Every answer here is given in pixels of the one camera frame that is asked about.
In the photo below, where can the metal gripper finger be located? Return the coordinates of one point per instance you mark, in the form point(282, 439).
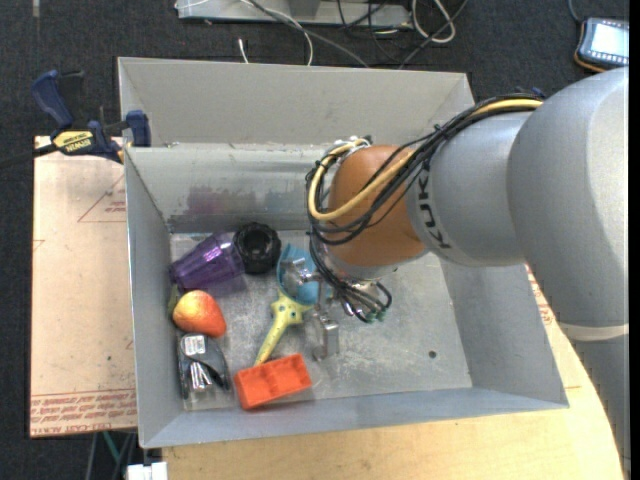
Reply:
point(295, 273)
point(328, 335)

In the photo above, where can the blue and yellow toy scoop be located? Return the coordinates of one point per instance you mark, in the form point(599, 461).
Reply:
point(285, 315)

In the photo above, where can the grey metal bin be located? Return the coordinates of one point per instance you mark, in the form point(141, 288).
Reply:
point(400, 338)

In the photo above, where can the orange plastic block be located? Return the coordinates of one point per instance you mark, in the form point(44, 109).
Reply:
point(272, 380)

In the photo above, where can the purple plastic cup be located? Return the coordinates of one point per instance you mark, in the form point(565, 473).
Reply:
point(207, 265)

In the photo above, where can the red and yellow toy fruit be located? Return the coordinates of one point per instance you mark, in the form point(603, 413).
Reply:
point(197, 314)

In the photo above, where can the clear packet of screws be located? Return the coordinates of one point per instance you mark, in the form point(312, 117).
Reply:
point(202, 365)

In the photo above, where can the brown cardboard board red print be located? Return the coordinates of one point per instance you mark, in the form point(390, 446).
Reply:
point(80, 288)

